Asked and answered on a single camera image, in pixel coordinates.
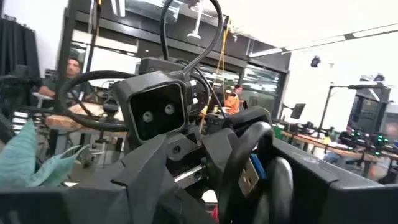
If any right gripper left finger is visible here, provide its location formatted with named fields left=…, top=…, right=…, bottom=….
left=0, top=134, right=215, bottom=224

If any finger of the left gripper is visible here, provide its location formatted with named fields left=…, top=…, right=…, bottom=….
left=201, top=127, right=240, bottom=200

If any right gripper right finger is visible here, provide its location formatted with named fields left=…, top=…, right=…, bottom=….
left=270, top=136, right=398, bottom=224

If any person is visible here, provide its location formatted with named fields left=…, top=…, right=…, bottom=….
left=223, top=83, right=246, bottom=115
left=39, top=57, right=94, bottom=100
left=323, top=126, right=357, bottom=164

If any wooden work table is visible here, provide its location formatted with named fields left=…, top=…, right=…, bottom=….
left=281, top=130, right=398, bottom=162
left=45, top=102, right=128, bottom=138

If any black computer monitor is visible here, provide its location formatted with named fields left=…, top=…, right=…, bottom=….
left=290, top=103, right=307, bottom=121

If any white hanging fixture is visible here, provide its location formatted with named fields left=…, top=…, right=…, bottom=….
left=186, top=0, right=206, bottom=40

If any black gantry stand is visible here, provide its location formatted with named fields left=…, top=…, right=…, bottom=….
left=317, top=82, right=391, bottom=138

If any artificial teal leafy plant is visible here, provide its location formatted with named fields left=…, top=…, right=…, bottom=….
left=0, top=118, right=90, bottom=189

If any long ceiling light strip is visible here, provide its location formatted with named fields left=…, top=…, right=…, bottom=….
left=248, top=23, right=398, bottom=58

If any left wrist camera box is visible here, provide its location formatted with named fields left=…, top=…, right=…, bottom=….
left=115, top=70, right=192, bottom=146

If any yellow hanging cord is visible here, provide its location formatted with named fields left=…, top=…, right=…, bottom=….
left=198, top=18, right=233, bottom=133

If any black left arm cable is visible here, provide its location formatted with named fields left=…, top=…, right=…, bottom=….
left=57, top=70, right=137, bottom=133

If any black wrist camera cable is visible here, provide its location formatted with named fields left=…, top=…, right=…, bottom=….
left=160, top=0, right=225, bottom=77

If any black vertical post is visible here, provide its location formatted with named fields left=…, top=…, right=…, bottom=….
left=55, top=0, right=78, bottom=113

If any black wall panel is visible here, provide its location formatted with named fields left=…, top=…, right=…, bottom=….
left=0, top=18, right=40, bottom=94

